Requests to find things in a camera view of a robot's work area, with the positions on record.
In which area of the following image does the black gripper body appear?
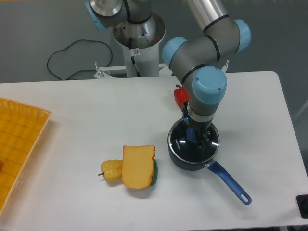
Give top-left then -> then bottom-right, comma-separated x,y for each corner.
181,101 -> 213,133

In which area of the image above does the glass lid with blue knob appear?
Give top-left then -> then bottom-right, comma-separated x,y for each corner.
167,118 -> 220,165

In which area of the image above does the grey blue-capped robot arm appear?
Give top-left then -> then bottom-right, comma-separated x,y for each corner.
85,0 -> 251,145

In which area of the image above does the dark blue saucepan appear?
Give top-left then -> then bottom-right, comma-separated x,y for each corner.
167,118 -> 252,205

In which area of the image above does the red toy bell pepper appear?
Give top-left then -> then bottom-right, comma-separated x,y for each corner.
174,84 -> 190,108

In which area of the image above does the toy sandwich bread slice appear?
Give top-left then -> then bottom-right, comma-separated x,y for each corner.
122,145 -> 158,189

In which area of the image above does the yellow toy bell pepper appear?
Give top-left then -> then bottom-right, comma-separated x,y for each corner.
98,159 -> 122,183

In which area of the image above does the black device at table edge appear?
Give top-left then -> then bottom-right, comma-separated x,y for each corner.
296,194 -> 308,219

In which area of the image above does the yellow woven basket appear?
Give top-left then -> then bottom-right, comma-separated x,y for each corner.
0,98 -> 52,211

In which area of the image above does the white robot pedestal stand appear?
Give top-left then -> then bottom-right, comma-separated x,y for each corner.
93,12 -> 229,79

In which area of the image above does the black cable on floor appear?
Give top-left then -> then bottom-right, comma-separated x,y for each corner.
47,39 -> 113,81

